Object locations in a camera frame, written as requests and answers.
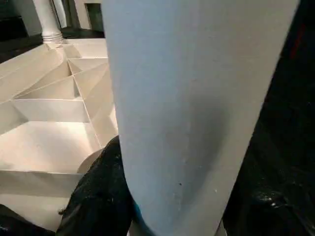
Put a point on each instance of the white plastic table top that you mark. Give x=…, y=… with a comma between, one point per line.
x=49, y=137

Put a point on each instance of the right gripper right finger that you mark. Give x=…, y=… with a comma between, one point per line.
x=270, y=204

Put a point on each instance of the black work mat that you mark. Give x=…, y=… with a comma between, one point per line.
x=290, y=123

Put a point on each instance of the white plastic table leg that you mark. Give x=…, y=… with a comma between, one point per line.
x=49, y=22
x=184, y=98

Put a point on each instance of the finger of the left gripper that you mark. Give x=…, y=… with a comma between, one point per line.
x=17, y=223

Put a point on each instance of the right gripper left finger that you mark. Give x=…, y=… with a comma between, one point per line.
x=98, y=201

